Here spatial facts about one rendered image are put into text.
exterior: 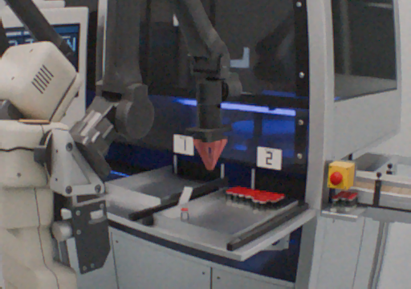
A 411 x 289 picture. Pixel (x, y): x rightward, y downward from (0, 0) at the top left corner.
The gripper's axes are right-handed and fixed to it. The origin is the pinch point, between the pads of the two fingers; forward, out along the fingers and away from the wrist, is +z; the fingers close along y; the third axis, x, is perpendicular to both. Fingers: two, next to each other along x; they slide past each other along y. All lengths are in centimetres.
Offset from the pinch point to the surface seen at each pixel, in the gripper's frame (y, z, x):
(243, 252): -0.3, 20.1, -10.2
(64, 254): 20, 61, 100
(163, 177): 41, 20, 53
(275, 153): 38.4, 4.8, 4.8
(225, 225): 12.9, 20.0, 4.8
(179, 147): 38, 7, 43
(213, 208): 23.0, 20.0, 16.6
